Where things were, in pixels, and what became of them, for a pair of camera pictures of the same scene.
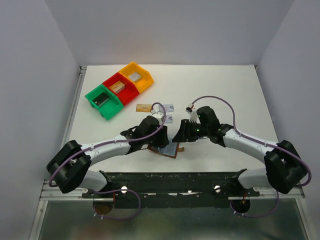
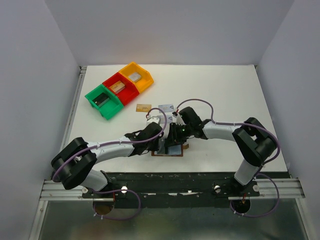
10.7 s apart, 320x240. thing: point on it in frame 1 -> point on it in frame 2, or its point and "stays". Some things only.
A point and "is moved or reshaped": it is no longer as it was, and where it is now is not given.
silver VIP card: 169,119 stays
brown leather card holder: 170,150 is moved or reshaped
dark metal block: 101,99 stays
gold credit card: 145,108 stays
